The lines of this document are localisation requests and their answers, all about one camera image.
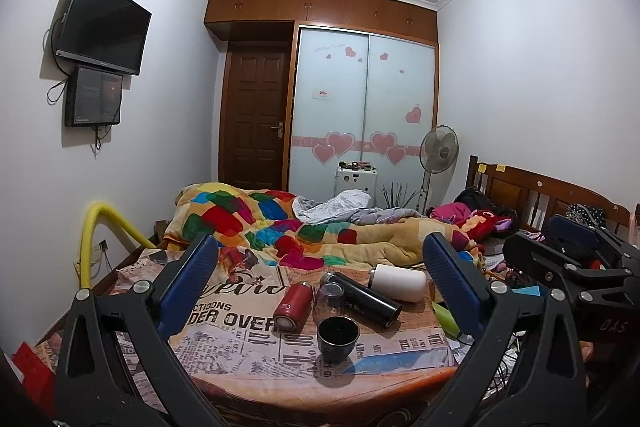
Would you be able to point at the dark dried branches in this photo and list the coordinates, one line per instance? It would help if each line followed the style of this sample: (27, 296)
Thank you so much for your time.
(397, 197)

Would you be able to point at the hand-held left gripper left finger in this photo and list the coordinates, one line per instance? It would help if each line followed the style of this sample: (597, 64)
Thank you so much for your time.
(187, 287)

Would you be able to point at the light blue box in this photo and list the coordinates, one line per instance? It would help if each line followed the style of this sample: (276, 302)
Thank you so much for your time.
(527, 292)

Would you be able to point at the small wall-mounted black monitor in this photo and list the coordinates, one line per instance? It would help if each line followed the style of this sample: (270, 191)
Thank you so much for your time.
(94, 96)

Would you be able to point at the black dotted bag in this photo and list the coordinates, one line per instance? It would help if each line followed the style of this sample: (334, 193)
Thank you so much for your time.
(586, 213)

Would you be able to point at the newspaper print bed sheet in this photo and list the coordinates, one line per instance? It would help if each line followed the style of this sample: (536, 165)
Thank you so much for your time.
(260, 357)

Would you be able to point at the small white cabinet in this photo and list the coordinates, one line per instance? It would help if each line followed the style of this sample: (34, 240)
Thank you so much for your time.
(356, 179)

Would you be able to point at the wooden bed headboard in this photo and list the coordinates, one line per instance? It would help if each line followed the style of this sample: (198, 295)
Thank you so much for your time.
(530, 187)

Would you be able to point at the red plush toy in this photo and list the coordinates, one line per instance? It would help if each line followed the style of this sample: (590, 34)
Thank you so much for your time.
(487, 219)

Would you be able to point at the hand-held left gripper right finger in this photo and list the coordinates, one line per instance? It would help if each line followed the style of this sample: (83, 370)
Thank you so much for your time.
(450, 282)

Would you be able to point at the dark glazed cup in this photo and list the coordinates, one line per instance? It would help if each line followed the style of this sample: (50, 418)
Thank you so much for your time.
(338, 338)

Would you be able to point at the red box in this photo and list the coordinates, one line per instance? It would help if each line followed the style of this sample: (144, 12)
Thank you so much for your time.
(32, 369)

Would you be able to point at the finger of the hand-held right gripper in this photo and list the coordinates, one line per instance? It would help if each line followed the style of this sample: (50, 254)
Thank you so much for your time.
(535, 254)
(572, 234)

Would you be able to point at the pink clothing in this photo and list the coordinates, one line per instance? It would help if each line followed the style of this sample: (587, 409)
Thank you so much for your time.
(452, 211)

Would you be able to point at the clear glass cup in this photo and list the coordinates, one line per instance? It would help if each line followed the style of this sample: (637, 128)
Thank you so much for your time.
(330, 299)

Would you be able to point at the brown wooden door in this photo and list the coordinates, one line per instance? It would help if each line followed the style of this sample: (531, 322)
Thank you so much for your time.
(254, 114)

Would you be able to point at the standing electric fan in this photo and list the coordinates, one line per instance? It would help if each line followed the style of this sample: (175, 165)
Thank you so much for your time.
(436, 152)

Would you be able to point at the black thermos bottle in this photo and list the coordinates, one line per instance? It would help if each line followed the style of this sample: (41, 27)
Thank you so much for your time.
(365, 297)

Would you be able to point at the wall-mounted black television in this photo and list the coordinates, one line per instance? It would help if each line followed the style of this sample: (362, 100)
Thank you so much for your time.
(102, 24)

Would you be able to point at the red thermos bottle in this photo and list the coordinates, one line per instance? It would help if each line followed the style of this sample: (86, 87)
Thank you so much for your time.
(294, 306)

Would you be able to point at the frosted glass sliding wardrobe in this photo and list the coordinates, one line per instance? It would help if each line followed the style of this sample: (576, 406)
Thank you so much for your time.
(365, 107)

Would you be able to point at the green plastic object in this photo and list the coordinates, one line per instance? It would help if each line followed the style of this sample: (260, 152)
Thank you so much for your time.
(446, 319)

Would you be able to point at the white thermos bottle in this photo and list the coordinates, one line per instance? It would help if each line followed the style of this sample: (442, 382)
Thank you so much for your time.
(400, 284)

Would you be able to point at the grey white crumpled cloth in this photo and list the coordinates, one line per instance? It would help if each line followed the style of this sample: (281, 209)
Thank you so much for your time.
(332, 206)

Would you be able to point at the colourful patchwork blanket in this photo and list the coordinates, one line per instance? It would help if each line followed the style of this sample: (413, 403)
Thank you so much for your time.
(260, 222)

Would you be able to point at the wooden overhead cabinet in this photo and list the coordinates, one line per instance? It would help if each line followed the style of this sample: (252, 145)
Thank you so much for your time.
(320, 9)

